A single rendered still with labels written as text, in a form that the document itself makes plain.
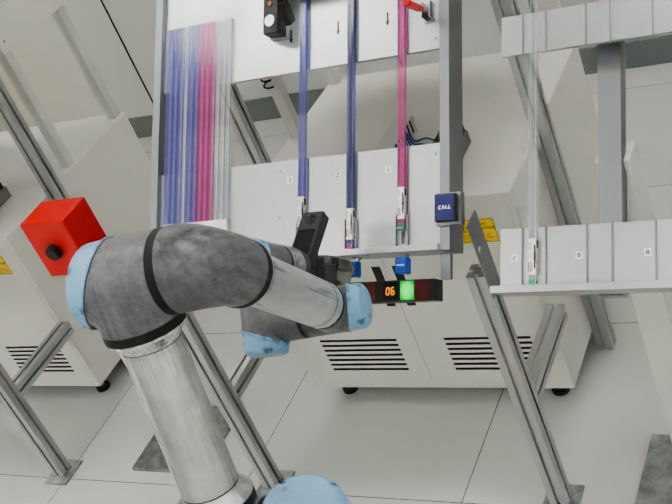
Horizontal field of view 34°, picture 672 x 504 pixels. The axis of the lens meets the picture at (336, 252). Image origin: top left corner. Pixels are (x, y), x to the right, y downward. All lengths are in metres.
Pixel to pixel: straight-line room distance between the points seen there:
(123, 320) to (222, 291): 0.14
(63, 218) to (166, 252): 1.26
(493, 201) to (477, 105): 0.41
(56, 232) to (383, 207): 0.90
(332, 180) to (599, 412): 0.89
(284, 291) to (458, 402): 1.32
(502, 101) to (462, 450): 0.83
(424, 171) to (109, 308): 0.81
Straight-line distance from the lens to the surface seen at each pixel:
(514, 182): 2.32
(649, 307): 2.07
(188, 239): 1.39
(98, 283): 1.43
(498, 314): 2.09
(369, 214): 2.09
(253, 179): 2.24
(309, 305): 1.60
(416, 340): 2.65
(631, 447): 2.54
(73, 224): 2.64
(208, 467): 1.55
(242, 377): 2.63
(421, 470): 2.65
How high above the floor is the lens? 1.80
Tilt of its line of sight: 31 degrees down
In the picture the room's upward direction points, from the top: 24 degrees counter-clockwise
